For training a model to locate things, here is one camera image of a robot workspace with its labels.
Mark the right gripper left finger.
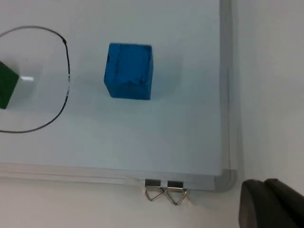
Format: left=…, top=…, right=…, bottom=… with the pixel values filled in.
left=238, top=180, right=291, bottom=228

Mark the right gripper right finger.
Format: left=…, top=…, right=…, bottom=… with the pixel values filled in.
left=264, top=178, right=304, bottom=228

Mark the silver hanging clip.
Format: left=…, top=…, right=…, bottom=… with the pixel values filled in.
left=164, top=180, right=188, bottom=206
left=144, top=179, right=165, bottom=202

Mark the grey-framed whiteboard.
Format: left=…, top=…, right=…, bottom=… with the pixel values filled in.
left=0, top=0, right=238, bottom=193

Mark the green cube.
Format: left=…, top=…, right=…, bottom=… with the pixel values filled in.
left=0, top=60, right=19, bottom=110

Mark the blue cube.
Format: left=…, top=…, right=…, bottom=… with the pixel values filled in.
left=103, top=42, right=154, bottom=101

